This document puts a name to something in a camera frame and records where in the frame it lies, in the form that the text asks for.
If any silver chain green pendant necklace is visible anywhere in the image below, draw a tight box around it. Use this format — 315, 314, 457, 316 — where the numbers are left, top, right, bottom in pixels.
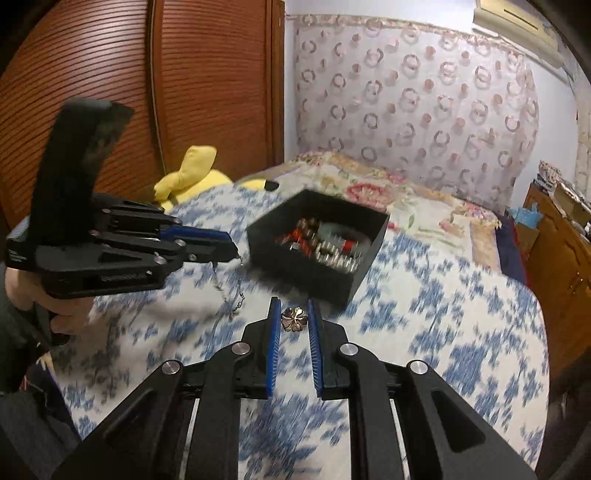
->
209, 255, 249, 322

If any small flower brooch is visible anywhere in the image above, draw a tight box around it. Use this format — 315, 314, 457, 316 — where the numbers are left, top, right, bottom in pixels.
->
280, 306, 308, 332

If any pale green jade bangle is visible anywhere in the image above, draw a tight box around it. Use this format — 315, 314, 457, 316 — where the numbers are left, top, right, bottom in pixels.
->
318, 222, 372, 251

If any black jewelry box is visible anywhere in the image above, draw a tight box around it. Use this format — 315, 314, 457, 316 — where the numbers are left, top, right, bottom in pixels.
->
246, 189, 390, 309

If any person's left hand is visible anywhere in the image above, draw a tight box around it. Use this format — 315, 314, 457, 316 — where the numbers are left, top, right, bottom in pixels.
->
5, 268, 94, 335

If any yellow Pikachu plush toy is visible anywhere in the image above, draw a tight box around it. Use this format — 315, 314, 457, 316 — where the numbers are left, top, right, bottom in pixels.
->
152, 144, 281, 213

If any blue floral bed cover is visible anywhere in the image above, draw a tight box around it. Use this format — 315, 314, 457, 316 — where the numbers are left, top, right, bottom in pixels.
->
52, 187, 549, 479

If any brown louvered wardrobe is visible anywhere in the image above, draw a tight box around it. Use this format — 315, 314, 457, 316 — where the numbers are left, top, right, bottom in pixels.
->
1, 1, 284, 225

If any wooden sideboard cabinet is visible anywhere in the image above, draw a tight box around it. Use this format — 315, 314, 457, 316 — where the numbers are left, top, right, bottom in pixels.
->
516, 185, 591, 378

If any pink floral quilt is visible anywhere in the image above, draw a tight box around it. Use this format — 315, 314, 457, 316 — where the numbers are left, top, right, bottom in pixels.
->
238, 152, 501, 272

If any blue tissue paper bag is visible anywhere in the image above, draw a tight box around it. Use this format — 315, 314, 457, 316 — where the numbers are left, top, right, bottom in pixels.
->
508, 202, 543, 229

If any cardboard box on cabinet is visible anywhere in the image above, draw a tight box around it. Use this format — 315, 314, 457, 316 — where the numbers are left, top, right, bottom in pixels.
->
554, 180, 591, 227

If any sheer circle pattern curtain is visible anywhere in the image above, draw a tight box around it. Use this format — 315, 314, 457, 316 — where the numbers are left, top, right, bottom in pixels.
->
294, 14, 539, 211

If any beige side curtain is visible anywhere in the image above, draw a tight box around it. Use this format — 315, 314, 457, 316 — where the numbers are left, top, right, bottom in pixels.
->
574, 74, 591, 196

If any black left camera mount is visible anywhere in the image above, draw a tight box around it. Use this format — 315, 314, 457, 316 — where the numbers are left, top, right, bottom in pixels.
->
29, 97, 134, 246

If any white wall air conditioner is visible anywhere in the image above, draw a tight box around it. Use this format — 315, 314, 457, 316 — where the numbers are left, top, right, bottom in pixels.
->
474, 0, 565, 69

